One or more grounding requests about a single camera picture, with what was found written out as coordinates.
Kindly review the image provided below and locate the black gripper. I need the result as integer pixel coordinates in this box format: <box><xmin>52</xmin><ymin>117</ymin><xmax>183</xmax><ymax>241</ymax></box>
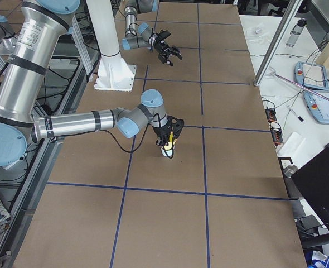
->
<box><xmin>152</xmin><ymin>38</ymin><xmax>182</xmax><ymax>66</ymax></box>
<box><xmin>152</xmin><ymin>117</ymin><xmax>178</xmax><ymax>151</ymax></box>

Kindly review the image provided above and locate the yellow plastic cup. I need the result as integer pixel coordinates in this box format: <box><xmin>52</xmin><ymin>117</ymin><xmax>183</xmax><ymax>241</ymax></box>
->
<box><xmin>164</xmin><ymin>141</ymin><xmax>175</xmax><ymax>151</ymax></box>

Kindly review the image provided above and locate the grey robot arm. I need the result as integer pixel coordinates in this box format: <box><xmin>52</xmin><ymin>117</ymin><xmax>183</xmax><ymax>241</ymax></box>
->
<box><xmin>122</xmin><ymin>1</ymin><xmax>182</xmax><ymax>66</ymax></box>
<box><xmin>0</xmin><ymin>1</ymin><xmax>181</xmax><ymax>166</ymax></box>

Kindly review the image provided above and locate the light green plastic cup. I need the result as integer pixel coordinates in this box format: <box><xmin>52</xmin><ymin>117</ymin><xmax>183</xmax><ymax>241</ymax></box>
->
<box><xmin>161</xmin><ymin>147</ymin><xmax>174</xmax><ymax>159</ymax></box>

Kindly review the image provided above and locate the orange black connector strip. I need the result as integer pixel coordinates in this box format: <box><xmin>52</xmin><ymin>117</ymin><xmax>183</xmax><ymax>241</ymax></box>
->
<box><xmin>265</xmin><ymin>108</ymin><xmax>284</xmax><ymax>147</ymax></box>

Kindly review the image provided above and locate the black marker pen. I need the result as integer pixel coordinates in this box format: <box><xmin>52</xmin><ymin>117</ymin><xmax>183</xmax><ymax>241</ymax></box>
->
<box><xmin>287</xmin><ymin>105</ymin><xmax>304</xmax><ymax>122</ymax></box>

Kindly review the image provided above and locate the white folded paper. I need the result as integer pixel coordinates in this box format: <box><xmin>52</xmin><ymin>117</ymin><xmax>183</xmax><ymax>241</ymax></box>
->
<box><xmin>277</xmin><ymin>132</ymin><xmax>306</xmax><ymax>157</ymax></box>

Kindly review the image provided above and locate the clear water bottle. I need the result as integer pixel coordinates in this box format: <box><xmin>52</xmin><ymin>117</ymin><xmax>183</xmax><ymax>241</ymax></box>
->
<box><xmin>286</xmin><ymin>18</ymin><xmax>307</xmax><ymax>47</ymax></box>

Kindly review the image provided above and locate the upper teach pendant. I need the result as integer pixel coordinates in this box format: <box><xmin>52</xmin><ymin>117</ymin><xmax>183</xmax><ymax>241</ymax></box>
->
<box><xmin>294</xmin><ymin>61</ymin><xmax>329</xmax><ymax>90</ymax></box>

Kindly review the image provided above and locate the teach pendant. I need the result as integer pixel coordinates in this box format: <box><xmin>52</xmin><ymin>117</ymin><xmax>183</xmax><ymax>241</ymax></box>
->
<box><xmin>294</xmin><ymin>61</ymin><xmax>329</xmax><ymax>90</ymax></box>
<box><xmin>304</xmin><ymin>92</ymin><xmax>329</xmax><ymax>125</ymax></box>

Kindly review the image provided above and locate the black computer monitor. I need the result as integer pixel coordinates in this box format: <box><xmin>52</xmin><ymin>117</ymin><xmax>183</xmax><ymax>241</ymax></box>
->
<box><xmin>292</xmin><ymin>147</ymin><xmax>329</xmax><ymax>230</ymax></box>

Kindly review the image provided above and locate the lower teach pendant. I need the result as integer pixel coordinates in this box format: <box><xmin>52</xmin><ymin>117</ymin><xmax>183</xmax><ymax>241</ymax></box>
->
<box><xmin>304</xmin><ymin>92</ymin><xmax>329</xmax><ymax>125</ymax></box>

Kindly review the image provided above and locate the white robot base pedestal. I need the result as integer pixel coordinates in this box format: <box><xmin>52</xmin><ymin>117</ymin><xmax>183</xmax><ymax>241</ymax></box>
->
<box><xmin>87</xmin><ymin>1</ymin><xmax>136</xmax><ymax>92</ymax></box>

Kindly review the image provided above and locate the green handled reacher grabber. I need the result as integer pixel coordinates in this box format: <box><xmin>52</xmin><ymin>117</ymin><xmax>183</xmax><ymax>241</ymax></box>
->
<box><xmin>266</xmin><ymin>66</ymin><xmax>329</xmax><ymax>102</ymax></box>

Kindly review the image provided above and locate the aluminium frame post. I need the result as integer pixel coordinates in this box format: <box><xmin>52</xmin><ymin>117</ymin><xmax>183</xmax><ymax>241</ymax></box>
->
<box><xmin>254</xmin><ymin>0</ymin><xmax>303</xmax><ymax>87</ymax></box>

